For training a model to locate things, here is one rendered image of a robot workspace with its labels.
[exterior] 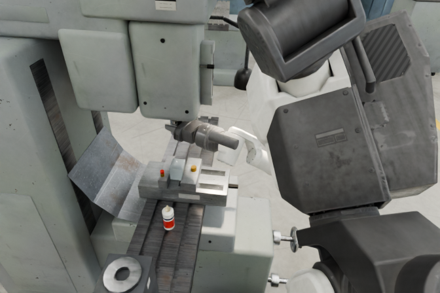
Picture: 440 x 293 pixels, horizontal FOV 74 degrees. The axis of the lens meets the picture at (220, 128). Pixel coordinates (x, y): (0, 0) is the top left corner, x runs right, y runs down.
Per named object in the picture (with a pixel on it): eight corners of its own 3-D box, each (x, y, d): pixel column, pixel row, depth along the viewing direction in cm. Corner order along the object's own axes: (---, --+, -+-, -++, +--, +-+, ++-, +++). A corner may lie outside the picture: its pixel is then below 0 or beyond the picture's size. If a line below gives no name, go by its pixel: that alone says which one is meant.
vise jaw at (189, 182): (201, 165, 124) (201, 158, 121) (196, 191, 111) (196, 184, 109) (188, 164, 124) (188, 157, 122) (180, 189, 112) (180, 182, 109)
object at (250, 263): (258, 263, 180) (272, 197, 146) (260, 320, 154) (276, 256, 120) (131, 250, 185) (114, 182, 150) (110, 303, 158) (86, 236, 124)
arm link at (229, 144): (220, 129, 105) (249, 139, 101) (209, 157, 103) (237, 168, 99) (209, 120, 95) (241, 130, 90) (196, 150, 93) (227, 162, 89)
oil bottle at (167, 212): (175, 222, 108) (174, 201, 102) (173, 231, 105) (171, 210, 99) (165, 220, 108) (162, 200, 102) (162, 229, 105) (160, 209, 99)
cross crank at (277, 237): (299, 237, 146) (304, 222, 139) (302, 258, 136) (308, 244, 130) (267, 233, 147) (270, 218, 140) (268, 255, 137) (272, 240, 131)
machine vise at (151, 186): (229, 180, 127) (230, 161, 120) (226, 207, 114) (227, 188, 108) (150, 172, 129) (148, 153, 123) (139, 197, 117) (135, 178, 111)
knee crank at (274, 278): (313, 281, 137) (316, 274, 134) (315, 294, 132) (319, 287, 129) (266, 276, 138) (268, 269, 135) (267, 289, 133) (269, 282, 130)
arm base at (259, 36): (374, 47, 44) (327, 23, 52) (369, -39, 35) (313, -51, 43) (289, 102, 44) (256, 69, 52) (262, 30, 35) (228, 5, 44)
